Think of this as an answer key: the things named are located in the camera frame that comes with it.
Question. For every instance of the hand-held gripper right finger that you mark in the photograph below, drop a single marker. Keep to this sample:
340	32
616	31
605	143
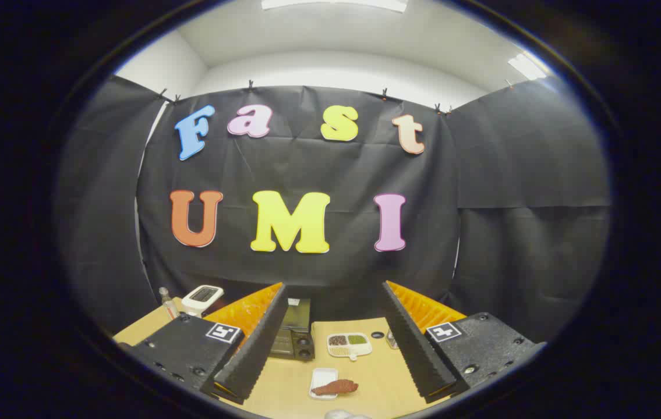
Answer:
412	343

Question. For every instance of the white divided tray of beans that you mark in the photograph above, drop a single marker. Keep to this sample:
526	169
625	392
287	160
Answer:
349	345

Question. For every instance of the ceiling light panel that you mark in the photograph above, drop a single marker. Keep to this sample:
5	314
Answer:
336	4
527	67

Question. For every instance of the white pop-up toaster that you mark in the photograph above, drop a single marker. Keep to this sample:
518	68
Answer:
202	295

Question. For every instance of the red meat slice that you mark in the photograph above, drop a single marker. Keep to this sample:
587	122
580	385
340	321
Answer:
336	387

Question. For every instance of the black toaster oven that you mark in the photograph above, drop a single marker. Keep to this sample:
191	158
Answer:
298	337

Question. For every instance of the small clear bottle orange label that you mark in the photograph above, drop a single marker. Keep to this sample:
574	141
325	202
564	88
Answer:
168	305

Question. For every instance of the small white ribbed tray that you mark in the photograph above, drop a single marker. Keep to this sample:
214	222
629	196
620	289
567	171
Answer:
323	375

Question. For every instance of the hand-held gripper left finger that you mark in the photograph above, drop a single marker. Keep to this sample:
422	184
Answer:
260	343

